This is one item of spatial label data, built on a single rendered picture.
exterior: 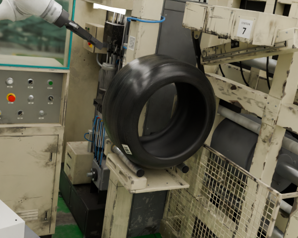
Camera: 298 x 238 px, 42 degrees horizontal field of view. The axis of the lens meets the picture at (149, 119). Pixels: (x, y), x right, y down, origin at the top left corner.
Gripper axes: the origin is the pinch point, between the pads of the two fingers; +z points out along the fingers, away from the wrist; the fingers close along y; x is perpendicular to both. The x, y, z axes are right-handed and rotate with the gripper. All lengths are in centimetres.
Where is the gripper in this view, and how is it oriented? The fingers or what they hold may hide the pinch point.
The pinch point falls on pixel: (95, 42)
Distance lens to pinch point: 178.4
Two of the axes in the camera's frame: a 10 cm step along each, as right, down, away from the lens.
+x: 5.1, -8.6, 0.5
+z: 7.4, 4.7, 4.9
